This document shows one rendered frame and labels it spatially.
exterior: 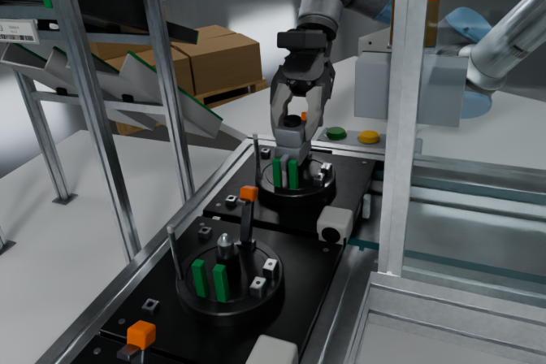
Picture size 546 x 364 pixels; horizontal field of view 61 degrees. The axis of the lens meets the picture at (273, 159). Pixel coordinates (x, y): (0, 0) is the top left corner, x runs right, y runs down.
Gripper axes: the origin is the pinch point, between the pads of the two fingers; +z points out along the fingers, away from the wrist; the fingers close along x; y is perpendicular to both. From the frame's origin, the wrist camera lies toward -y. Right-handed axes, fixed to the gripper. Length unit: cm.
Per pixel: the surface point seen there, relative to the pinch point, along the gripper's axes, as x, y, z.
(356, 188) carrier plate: -10.6, 8.6, 6.2
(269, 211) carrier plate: 1.1, 0.9, 13.5
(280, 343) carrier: -10.3, -18.4, 28.7
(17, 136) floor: 270, 182, -22
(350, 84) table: 8, 72, -38
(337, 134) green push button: -2.4, 22.1, -6.6
